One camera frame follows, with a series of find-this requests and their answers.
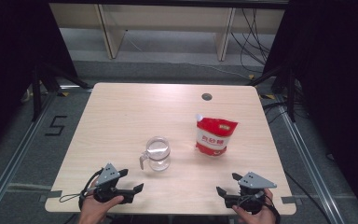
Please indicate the red and white spout pouch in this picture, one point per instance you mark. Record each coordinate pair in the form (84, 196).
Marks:
(214, 127)

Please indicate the silver floor rail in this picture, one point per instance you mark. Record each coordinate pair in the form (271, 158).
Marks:
(307, 158)
(12, 166)

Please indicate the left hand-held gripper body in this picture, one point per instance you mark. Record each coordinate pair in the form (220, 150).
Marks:
(108, 174)

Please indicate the person's right hand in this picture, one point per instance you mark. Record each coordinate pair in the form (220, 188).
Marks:
(261, 217)

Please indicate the black curtain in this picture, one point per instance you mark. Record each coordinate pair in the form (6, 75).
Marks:
(6, 62)
(338, 77)

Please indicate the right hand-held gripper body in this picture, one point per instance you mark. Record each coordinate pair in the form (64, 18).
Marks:
(254, 182)

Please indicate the black metal stand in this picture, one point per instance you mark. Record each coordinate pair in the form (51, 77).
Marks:
(290, 99)
(36, 99)

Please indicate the person's left hand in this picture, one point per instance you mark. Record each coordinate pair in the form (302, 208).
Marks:
(94, 211)

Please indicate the light wooden desk frame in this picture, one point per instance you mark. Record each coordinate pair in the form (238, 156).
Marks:
(167, 17)

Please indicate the grey tape strip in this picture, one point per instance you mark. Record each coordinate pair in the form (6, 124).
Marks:
(54, 194)
(290, 200)

